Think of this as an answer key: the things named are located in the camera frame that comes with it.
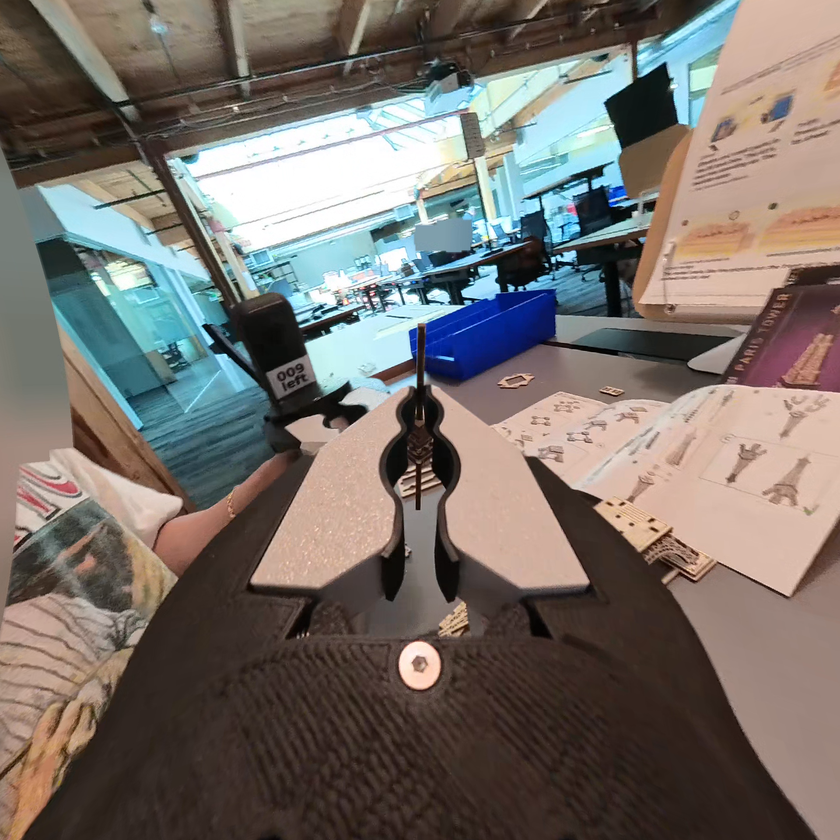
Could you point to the person's left hand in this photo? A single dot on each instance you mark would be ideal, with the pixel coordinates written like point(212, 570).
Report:
point(266, 482)

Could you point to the clipboard stand with instructions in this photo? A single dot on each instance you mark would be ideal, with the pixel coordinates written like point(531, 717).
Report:
point(754, 164)

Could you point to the printed white t-shirt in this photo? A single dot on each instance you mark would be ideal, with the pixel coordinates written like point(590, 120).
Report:
point(72, 656)

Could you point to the white stand base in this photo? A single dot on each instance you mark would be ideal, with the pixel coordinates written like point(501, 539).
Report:
point(718, 358)

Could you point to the wooden tower base model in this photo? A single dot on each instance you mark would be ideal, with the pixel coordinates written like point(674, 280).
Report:
point(646, 535)

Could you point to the wooden lattice tower panel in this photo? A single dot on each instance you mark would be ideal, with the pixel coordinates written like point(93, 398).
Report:
point(454, 620)

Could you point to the blue plastic bin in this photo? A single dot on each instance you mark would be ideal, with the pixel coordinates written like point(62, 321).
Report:
point(485, 328)

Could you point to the purple puzzle box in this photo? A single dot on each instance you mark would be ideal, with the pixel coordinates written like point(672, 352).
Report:
point(781, 328)

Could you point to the wooden tower spire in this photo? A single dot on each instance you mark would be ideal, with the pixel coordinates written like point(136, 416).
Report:
point(420, 367)

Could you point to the black panel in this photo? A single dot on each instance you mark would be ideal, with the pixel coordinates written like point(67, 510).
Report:
point(640, 105)

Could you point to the tan board on clear stand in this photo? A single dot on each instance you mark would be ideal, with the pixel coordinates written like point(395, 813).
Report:
point(640, 167)

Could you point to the long office desk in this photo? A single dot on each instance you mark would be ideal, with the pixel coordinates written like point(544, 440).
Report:
point(479, 256)

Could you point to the folded instruction booklet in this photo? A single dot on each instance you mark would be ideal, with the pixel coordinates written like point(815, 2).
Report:
point(741, 459)

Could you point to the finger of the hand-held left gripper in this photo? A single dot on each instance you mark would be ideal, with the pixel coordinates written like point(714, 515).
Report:
point(307, 434)

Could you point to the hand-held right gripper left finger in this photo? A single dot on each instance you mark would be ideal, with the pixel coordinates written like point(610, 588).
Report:
point(328, 525)

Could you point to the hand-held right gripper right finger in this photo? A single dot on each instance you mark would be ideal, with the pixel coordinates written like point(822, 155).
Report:
point(512, 525)

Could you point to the wooden square frame piece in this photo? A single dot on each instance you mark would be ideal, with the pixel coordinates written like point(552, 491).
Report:
point(515, 380)

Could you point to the wooden-top standing desk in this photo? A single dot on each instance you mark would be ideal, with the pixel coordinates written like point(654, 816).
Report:
point(604, 237)

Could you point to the grey desk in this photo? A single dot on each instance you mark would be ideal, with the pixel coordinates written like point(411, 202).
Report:
point(754, 656)

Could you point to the white clip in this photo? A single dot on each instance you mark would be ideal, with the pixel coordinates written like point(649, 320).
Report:
point(668, 250)

